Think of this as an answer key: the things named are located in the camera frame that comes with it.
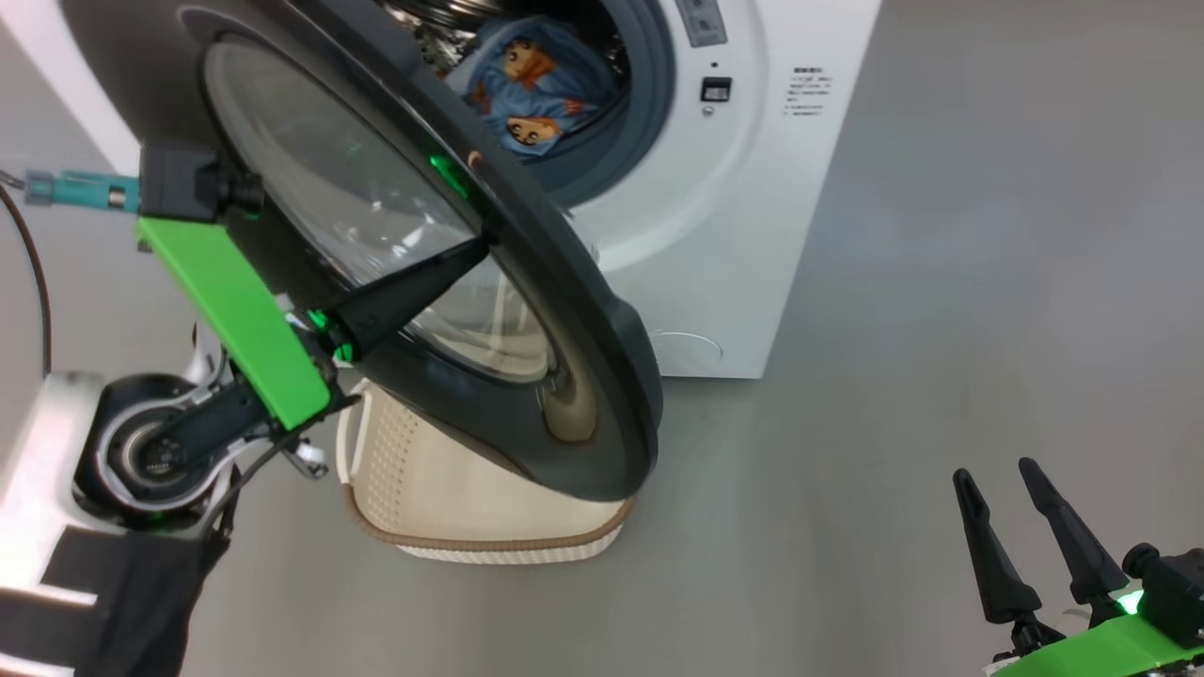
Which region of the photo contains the teal cable connector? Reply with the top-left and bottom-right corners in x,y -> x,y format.
24,169 -> 142,215

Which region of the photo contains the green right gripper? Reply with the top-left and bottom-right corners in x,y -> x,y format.
952,458 -> 1204,677

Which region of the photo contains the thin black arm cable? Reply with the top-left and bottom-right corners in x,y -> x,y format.
198,395 -> 360,537

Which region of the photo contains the cream perforated laundry basket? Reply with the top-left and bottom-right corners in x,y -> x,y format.
336,376 -> 636,565

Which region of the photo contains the white washing machine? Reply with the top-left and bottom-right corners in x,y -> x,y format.
0,0 -> 883,379

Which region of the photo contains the grey rubber door gasket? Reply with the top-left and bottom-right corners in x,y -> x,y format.
527,0 -> 678,208

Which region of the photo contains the black round washing machine door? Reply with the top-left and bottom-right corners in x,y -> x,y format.
61,0 -> 664,502

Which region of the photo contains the blue cartoon garment white trim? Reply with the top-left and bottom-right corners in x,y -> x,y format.
454,14 -> 622,161

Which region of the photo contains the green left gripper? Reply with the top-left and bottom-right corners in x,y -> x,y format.
135,216 -> 490,432

